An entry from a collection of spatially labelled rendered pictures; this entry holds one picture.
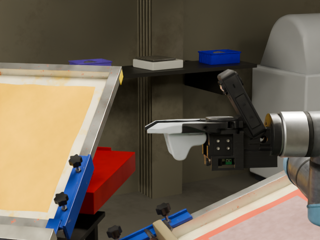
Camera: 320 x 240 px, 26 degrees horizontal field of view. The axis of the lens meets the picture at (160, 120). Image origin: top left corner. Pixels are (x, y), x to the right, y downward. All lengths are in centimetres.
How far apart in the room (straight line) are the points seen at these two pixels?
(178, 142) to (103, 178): 172
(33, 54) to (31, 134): 306
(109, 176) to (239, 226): 90
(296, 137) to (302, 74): 477
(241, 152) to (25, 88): 173
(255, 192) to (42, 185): 71
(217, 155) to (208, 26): 519
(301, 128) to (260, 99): 520
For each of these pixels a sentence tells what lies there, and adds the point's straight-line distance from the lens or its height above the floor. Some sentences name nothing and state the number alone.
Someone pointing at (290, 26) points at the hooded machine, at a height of 145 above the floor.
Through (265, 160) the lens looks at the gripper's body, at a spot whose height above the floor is 162.
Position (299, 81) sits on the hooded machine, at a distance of 588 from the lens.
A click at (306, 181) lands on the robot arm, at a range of 121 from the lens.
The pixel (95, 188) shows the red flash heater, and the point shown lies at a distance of 267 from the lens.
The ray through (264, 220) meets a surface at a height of 122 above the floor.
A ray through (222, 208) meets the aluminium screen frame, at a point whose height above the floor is 121.
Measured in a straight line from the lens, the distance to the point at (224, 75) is 110.
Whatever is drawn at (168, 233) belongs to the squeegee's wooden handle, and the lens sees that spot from 191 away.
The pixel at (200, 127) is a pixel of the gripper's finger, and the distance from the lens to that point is 107.
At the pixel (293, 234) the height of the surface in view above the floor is 122.
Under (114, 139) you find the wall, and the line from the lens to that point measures 596.
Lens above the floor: 192
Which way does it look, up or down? 12 degrees down
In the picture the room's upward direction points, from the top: straight up
